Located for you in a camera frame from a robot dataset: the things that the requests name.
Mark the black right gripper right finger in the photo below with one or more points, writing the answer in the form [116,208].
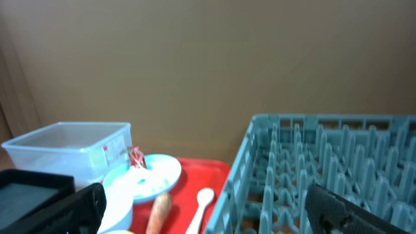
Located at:
[328,211]

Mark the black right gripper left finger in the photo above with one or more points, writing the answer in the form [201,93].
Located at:
[81,212]

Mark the black square bin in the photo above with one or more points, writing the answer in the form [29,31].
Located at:
[24,193]

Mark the clear plastic bin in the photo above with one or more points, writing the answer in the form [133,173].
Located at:
[88,151]

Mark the light blue plate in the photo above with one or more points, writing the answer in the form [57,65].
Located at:
[161,175]

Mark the red plastic tray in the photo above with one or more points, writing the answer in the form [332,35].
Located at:
[196,174]

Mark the grey dishwasher rack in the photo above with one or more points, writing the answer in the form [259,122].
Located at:
[367,159]

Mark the yellow plastic cup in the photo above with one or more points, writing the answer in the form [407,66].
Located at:
[120,232]

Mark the light blue bowl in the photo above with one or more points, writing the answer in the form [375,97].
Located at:
[118,214]

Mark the white plastic spoon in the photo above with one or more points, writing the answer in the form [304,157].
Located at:
[204,197]

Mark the orange carrot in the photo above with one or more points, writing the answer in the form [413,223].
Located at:
[159,213]

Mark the red snack wrapper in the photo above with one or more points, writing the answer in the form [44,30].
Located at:
[136,157]

